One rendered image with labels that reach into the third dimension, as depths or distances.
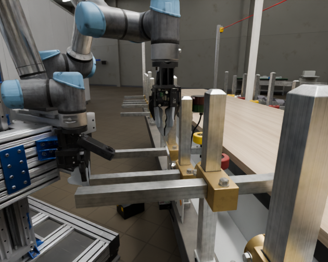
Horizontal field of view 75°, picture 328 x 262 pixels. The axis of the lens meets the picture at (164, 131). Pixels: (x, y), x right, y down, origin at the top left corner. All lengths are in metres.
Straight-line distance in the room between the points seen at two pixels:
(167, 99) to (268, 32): 12.39
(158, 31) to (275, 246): 0.49
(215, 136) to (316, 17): 12.61
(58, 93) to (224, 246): 0.69
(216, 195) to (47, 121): 0.85
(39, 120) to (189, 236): 0.82
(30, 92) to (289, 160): 0.58
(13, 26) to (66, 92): 0.25
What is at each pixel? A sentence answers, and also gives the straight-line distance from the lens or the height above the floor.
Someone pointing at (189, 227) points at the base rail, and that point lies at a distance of 0.76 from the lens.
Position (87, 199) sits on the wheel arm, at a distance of 0.45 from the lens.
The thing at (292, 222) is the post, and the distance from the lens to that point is 0.26.
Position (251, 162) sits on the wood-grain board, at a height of 0.90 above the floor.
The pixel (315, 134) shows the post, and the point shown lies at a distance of 0.23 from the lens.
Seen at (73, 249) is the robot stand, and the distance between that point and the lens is 1.47.
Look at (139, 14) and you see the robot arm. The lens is 0.66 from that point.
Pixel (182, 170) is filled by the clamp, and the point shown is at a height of 0.87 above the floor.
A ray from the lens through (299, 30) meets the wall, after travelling 12.88.
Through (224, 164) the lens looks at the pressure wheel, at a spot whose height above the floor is 0.89.
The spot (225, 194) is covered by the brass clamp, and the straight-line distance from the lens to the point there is 0.44.
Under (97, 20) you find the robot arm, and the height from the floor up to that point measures 1.30.
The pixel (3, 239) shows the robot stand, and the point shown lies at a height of 0.47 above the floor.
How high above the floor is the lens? 1.18
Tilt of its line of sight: 16 degrees down
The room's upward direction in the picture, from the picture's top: straight up
